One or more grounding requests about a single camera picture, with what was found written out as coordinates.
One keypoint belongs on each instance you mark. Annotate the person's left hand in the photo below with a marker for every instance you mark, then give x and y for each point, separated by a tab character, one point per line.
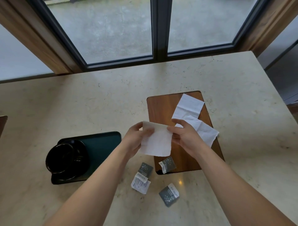
131	140

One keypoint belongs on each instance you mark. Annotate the person's right hand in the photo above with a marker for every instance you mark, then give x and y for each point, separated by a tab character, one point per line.
188	139

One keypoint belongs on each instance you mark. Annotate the person's left thumb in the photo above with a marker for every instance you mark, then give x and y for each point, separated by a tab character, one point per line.
147	132

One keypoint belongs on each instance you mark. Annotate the person's right thumb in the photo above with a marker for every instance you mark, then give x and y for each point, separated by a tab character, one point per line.
173	129

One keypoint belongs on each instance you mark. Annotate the white wet wipe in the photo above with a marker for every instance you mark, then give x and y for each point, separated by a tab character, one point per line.
188	107
206	132
157	142

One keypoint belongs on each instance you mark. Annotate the person's left forearm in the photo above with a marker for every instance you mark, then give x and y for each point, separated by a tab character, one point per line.
93	188

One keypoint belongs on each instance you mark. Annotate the person's right forearm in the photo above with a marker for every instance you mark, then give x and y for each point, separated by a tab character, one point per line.
232	186

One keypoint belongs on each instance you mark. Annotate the brown wooden serving board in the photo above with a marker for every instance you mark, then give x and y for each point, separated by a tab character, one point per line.
163	107

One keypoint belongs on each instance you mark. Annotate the torn grey wipe packet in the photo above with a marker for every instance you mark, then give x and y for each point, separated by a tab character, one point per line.
169	195
142	179
168	164

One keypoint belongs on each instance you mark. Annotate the dark green tray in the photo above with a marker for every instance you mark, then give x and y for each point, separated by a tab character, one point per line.
102	144

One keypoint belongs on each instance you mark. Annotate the black saucer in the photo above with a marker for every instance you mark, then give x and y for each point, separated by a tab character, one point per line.
81	156

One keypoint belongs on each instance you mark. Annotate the black cup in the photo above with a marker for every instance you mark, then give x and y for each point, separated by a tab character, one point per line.
59	159

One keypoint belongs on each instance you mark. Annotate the brown wooden window trim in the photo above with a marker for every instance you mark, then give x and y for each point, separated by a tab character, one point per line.
32	35
267	25

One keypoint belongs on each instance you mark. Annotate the brown wooden chair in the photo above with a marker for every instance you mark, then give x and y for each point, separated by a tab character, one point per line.
2	124

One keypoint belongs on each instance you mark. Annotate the dark metal window frame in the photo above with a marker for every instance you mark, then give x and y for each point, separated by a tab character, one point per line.
160	30

